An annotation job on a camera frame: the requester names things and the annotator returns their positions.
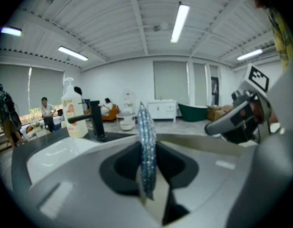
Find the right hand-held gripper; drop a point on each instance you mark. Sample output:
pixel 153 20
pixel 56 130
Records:
pixel 256 77

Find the silver scouring sponge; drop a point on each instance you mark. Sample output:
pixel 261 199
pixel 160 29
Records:
pixel 146 139

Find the white display stand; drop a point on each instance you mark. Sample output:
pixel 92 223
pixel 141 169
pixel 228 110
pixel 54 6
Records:
pixel 129 101

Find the dark glass window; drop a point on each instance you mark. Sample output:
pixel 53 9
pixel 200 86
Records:
pixel 215 89

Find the dark green bathtub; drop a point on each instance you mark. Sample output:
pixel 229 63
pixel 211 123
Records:
pixel 192 113

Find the round ceiling fixture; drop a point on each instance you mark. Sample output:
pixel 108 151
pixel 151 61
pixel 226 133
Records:
pixel 157 28

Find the black faucet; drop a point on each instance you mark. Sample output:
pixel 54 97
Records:
pixel 97 117

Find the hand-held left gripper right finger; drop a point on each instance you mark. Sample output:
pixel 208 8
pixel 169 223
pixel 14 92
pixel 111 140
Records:
pixel 208 182

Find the white vanity cabinet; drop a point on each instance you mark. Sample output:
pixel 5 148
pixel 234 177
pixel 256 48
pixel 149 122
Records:
pixel 162 109

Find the white pump soap bottle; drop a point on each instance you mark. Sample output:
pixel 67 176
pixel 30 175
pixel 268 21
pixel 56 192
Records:
pixel 74 113

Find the white sink basin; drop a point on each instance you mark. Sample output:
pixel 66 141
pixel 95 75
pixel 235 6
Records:
pixel 56 151

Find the dark sink cabinet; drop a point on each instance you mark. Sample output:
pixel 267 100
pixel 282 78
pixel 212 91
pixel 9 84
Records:
pixel 20 155

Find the brown cardboard box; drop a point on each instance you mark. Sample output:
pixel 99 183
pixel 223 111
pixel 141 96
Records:
pixel 211 113
pixel 225 113

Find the long ceiling lamp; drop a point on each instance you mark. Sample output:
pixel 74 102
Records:
pixel 250 54
pixel 180 22
pixel 11 31
pixel 72 53

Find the person's torso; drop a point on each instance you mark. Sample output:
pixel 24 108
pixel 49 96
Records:
pixel 286 98

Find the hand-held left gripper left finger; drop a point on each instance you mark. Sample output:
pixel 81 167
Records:
pixel 84 186

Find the round white side table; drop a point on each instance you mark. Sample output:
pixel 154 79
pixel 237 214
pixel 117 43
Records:
pixel 126 122

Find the orange sofa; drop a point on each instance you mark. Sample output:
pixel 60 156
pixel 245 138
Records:
pixel 113 114

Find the black backpack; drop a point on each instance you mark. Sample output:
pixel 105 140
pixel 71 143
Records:
pixel 11 113

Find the light wooden table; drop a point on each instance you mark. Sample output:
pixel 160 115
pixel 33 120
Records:
pixel 41 132

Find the grey roller blind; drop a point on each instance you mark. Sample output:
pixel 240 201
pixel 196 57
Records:
pixel 46 87
pixel 170 79
pixel 199 84
pixel 13 84

